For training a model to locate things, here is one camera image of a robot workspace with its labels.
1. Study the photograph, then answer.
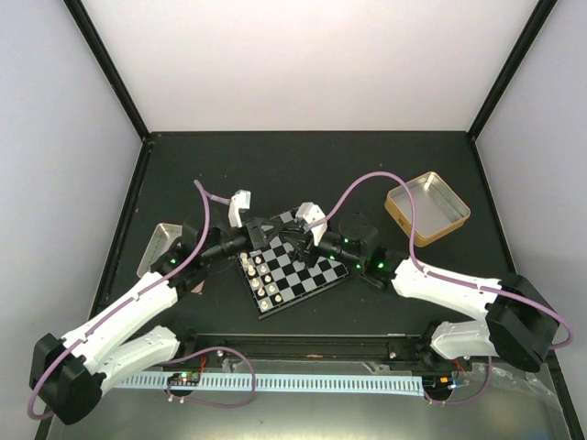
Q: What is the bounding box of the row of white chess pieces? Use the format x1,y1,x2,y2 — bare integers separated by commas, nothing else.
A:
238,250,283,315

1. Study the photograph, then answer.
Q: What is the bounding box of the light blue cable duct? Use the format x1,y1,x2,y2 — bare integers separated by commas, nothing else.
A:
116,371,424,397

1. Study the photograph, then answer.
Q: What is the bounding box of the black mounting rail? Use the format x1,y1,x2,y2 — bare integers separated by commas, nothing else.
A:
178,334,471,372

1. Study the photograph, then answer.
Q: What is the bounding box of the black frame post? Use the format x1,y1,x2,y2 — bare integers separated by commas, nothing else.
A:
468,0,558,141
63,0,150,141

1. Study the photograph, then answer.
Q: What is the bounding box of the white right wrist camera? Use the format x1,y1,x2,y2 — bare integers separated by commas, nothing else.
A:
294,202,327,247

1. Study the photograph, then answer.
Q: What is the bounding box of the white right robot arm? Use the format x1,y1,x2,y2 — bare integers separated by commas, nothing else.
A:
279,214,559,372

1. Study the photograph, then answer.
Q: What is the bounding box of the gold metal tin tray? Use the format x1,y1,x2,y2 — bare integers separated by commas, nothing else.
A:
384,171,471,248

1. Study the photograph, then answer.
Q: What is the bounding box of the black frame post right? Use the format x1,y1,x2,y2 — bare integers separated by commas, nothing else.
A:
468,0,558,141

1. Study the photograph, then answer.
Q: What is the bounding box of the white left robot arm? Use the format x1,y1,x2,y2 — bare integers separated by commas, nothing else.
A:
29,217,282,425

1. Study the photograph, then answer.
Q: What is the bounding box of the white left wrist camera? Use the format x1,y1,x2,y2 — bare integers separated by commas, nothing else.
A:
228,190,251,228

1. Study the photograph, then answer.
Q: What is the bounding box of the black frame post left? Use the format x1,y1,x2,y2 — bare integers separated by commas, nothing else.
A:
63,0,150,141

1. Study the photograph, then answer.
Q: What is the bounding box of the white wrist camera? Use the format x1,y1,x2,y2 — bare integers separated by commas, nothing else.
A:
294,202,327,247
228,190,251,228

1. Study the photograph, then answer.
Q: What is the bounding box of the black white chess board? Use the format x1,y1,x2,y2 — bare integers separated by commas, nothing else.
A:
236,236,350,320

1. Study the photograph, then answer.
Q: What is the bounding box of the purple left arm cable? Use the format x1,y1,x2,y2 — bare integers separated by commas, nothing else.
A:
28,179,230,421

